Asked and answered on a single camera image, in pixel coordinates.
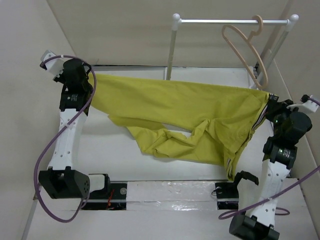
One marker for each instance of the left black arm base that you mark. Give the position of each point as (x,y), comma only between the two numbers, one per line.
(112,195)

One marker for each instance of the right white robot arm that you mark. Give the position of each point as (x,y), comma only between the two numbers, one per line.
(258,195)

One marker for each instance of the silver tape strip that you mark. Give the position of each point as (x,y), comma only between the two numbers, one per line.
(171,196)

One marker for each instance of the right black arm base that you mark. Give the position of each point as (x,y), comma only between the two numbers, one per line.
(227,194)

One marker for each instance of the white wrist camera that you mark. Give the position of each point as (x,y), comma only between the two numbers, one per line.
(50,64)
(308,105)

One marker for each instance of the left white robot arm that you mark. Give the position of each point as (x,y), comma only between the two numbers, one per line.
(61,180)

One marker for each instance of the yellow-green trousers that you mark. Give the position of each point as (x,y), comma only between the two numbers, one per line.
(198,122)

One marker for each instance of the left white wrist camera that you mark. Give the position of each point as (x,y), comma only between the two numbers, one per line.
(50,64)

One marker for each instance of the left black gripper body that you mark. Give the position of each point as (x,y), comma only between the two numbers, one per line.
(60,79)

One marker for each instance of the white clothes rack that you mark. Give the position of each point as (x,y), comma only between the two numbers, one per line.
(260,81)

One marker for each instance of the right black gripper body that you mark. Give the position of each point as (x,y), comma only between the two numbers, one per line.
(278,115)

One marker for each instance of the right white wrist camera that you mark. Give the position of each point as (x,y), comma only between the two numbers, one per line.
(308,105)

